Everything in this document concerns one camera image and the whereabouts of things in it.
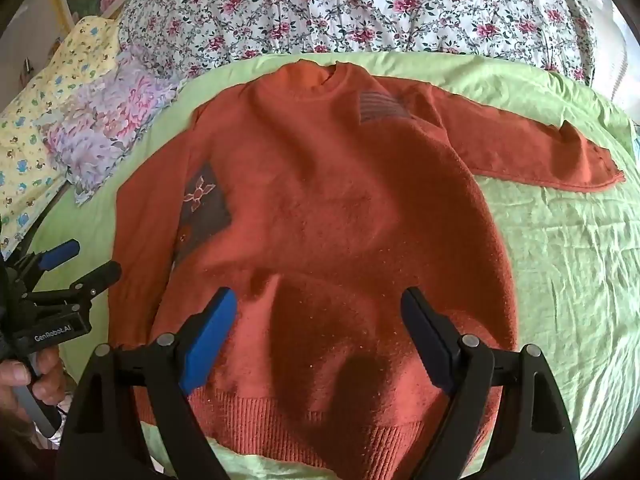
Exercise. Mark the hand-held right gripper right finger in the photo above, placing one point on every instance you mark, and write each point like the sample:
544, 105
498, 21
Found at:
425, 332

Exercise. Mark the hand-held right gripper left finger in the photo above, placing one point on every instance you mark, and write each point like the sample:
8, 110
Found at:
211, 339

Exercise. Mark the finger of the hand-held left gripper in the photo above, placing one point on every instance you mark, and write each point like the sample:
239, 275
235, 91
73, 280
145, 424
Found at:
97, 277
59, 254

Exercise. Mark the orange knit sweater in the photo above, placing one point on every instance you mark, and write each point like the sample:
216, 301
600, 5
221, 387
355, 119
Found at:
325, 185

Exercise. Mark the yellow printed pillow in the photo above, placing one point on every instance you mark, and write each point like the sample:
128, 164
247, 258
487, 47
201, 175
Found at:
30, 125

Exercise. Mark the purple floral pillow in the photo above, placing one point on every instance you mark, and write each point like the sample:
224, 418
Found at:
110, 120

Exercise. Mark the light green bed sheet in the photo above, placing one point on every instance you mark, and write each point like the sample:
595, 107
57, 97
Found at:
550, 260

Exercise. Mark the pink floral white quilt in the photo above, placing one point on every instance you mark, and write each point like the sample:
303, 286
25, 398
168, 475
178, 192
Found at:
350, 0

